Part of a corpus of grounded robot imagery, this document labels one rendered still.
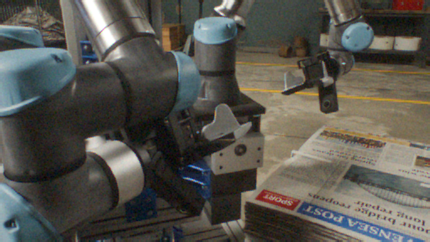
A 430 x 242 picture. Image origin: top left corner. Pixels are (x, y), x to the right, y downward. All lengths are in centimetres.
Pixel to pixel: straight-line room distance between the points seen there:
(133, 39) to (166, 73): 5
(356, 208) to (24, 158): 42
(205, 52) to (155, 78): 56
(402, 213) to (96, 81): 43
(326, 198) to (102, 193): 32
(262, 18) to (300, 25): 75
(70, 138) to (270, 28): 679
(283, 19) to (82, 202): 676
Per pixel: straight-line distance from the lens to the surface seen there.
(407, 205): 57
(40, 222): 35
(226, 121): 51
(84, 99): 33
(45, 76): 32
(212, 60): 92
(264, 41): 710
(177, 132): 45
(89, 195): 37
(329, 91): 99
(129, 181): 40
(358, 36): 95
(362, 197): 56
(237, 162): 87
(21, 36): 88
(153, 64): 38
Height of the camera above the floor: 111
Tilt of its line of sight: 21 degrees down
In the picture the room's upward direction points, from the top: straight up
